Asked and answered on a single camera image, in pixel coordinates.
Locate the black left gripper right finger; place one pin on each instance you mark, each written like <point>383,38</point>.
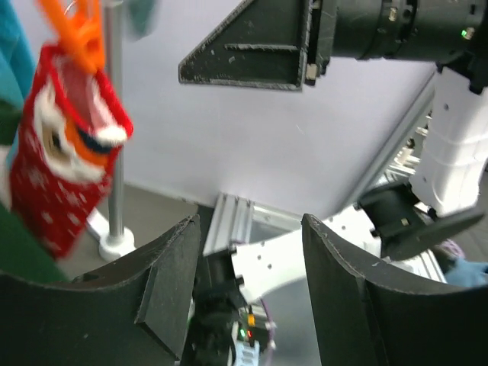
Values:
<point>369,312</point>

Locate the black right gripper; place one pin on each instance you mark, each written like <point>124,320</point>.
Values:
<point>263,44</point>

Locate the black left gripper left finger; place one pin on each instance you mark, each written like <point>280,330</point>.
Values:
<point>132,311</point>

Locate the orange clothespin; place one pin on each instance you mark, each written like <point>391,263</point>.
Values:
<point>78,25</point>

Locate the red snowflake sock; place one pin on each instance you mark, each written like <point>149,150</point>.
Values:
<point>72,129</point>

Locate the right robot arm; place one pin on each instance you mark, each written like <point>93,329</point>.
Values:
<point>403,215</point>

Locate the dark green cloth garment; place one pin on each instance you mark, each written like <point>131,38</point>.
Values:
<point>21,255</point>

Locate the teal cloth garment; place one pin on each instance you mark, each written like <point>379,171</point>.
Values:
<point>17,63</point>

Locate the white cable duct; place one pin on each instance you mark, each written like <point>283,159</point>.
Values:
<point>246,354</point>

